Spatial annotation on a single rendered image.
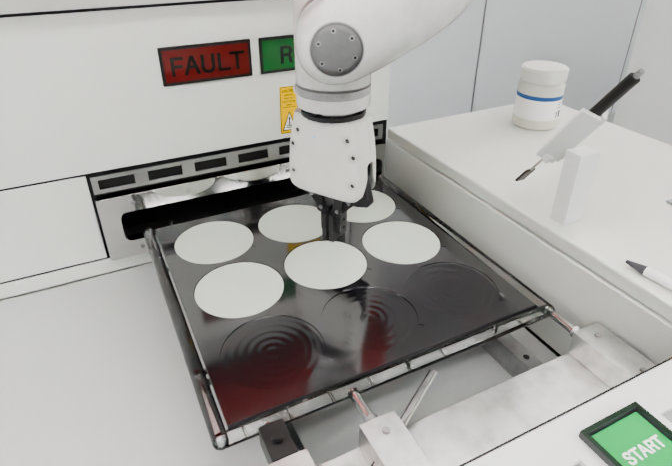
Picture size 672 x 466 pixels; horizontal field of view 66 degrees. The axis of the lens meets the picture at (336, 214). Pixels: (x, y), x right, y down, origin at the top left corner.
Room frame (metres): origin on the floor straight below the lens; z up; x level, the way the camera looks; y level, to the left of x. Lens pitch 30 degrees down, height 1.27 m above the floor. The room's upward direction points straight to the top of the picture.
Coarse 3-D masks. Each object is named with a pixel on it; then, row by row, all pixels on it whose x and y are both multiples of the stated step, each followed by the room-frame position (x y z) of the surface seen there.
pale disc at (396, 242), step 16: (384, 224) 0.60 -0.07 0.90; (400, 224) 0.60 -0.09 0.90; (416, 224) 0.60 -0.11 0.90; (368, 240) 0.56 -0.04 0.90; (384, 240) 0.56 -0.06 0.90; (400, 240) 0.56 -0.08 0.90; (416, 240) 0.56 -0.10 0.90; (432, 240) 0.56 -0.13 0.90; (384, 256) 0.53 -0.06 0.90; (400, 256) 0.53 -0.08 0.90; (416, 256) 0.53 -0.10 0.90; (432, 256) 0.53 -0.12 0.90
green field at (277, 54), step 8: (272, 40) 0.72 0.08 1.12; (280, 40) 0.72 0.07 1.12; (288, 40) 0.73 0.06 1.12; (264, 48) 0.71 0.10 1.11; (272, 48) 0.72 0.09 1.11; (280, 48) 0.72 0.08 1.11; (288, 48) 0.73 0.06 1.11; (264, 56) 0.71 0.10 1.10; (272, 56) 0.72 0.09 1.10; (280, 56) 0.72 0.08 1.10; (288, 56) 0.73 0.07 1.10; (264, 64) 0.71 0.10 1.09; (272, 64) 0.71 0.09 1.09; (280, 64) 0.72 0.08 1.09; (288, 64) 0.73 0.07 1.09
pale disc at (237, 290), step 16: (224, 272) 0.50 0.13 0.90; (240, 272) 0.50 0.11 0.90; (256, 272) 0.50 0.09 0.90; (272, 272) 0.50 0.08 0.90; (208, 288) 0.47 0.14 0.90; (224, 288) 0.47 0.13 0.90; (240, 288) 0.47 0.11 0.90; (256, 288) 0.47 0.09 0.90; (272, 288) 0.47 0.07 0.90; (208, 304) 0.44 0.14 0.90; (224, 304) 0.44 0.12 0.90; (240, 304) 0.44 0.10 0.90; (256, 304) 0.44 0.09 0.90; (272, 304) 0.44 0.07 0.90
